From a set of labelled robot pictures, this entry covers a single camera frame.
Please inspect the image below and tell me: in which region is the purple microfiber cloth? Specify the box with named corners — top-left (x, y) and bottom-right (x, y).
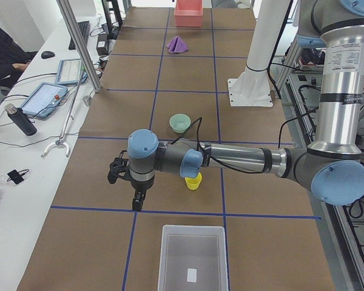
top-left (166, 36), bottom-right (189, 54)

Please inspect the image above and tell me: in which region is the clear plastic storage box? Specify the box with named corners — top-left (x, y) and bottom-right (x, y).
top-left (157, 225), bottom-right (229, 290)

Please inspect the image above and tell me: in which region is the blue teach pendant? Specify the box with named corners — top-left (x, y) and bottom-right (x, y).
top-left (20, 82), bottom-right (68, 119)
top-left (55, 58), bottom-right (82, 85)

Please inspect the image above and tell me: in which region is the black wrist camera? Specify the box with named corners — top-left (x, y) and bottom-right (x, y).
top-left (107, 150), bottom-right (131, 184)

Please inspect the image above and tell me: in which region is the aluminium frame post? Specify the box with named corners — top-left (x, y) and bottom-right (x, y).
top-left (56, 0), bottom-right (101, 93)

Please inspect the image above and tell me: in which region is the small black device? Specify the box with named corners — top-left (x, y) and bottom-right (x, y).
top-left (7, 169), bottom-right (30, 185)

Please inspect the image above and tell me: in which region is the black computer mouse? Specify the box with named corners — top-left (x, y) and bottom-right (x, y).
top-left (41, 50), bottom-right (55, 59)

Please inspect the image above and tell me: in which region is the pink plastic bin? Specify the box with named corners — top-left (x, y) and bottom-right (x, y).
top-left (174, 0), bottom-right (203, 27)

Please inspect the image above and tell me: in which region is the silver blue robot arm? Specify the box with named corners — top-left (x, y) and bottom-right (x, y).
top-left (123, 1), bottom-right (364, 211)

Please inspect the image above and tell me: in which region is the person in black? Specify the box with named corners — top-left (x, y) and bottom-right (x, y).
top-left (0, 28), bottom-right (37, 88)

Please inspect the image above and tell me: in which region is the far blue teach pendant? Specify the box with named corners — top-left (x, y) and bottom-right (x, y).
top-left (55, 58), bottom-right (82, 85)

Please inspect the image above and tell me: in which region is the near blue teach pendant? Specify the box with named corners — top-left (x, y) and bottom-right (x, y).
top-left (20, 82), bottom-right (68, 119)

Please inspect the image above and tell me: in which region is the mint green bowl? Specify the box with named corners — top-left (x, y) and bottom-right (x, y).
top-left (169, 113), bottom-right (191, 133)

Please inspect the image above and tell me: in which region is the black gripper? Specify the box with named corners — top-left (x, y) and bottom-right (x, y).
top-left (129, 169), bottom-right (155, 212)

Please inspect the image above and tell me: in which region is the black water bottle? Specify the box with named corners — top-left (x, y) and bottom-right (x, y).
top-left (4, 104), bottom-right (37, 136)

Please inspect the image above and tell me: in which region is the black keyboard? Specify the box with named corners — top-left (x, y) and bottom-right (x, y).
top-left (68, 20), bottom-right (91, 51)

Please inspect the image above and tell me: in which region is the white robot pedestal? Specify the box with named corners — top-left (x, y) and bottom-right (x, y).
top-left (227, 0), bottom-right (292, 107)

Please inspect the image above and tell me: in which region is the white reacher grabber tool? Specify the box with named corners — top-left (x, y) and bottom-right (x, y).
top-left (41, 67), bottom-right (85, 158)

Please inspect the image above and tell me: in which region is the black power adapter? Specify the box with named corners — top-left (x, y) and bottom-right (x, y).
top-left (96, 33), bottom-right (110, 56)

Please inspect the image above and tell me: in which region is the yellow plastic cup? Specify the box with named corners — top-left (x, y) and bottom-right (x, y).
top-left (184, 172), bottom-right (203, 190)

